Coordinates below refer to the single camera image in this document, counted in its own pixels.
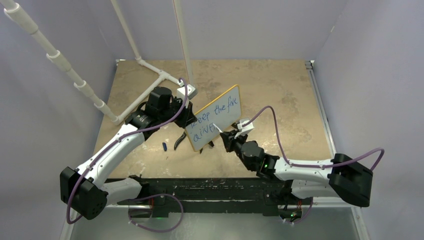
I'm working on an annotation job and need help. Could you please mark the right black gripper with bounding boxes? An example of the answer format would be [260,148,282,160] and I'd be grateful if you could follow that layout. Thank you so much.
[221,129,254,171]

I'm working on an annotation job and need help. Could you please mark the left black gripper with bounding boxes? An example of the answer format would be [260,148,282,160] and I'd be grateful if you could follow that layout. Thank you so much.
[159,96,197,129]

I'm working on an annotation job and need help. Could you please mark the white marker pen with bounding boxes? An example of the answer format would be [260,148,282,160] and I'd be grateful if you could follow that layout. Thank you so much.
[212,123,223,133]

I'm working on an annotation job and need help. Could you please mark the yellow framed whiteboard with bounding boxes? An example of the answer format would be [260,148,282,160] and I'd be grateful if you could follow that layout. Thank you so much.
[185,84,242,152]

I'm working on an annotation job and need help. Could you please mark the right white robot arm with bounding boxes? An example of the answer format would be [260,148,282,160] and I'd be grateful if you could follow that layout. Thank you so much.
[219,130,373,208]

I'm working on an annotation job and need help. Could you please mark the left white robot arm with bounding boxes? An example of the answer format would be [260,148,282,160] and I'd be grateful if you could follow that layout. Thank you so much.
[59,84,198,224]

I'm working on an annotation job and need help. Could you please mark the black handled pliers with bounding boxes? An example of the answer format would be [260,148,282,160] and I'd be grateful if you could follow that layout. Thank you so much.
[173,131,187,151]

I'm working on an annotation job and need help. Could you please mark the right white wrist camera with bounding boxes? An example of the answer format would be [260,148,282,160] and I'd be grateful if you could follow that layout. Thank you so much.
[234,118,254,139]

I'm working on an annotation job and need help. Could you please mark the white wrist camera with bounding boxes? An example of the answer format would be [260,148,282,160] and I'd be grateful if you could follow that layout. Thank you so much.
[234,118,254,139]
[176,78,198,109]

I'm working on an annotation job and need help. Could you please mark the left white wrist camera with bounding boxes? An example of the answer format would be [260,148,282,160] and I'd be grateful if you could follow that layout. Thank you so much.
[176,78,198,109]

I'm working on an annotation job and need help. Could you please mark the white pvc pipe frame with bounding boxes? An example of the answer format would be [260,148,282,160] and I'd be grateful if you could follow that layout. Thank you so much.
[0,0,197,126]

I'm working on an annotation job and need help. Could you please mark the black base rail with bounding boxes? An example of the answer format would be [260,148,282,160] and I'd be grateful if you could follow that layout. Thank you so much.
[118,177,312,218]

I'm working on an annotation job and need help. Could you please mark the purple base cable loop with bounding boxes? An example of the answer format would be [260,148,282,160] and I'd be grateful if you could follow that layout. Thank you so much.
[128,192,185,233]

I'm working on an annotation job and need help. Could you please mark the right aluminium side rail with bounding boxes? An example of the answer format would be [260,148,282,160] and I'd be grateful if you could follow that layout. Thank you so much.
[304,60,337,157]

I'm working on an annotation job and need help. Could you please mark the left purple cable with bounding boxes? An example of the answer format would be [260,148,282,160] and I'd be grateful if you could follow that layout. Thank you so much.
[66,78,189,225]

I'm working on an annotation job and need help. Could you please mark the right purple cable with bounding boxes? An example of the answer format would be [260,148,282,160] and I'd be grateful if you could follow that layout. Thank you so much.
[243,105,386,172]

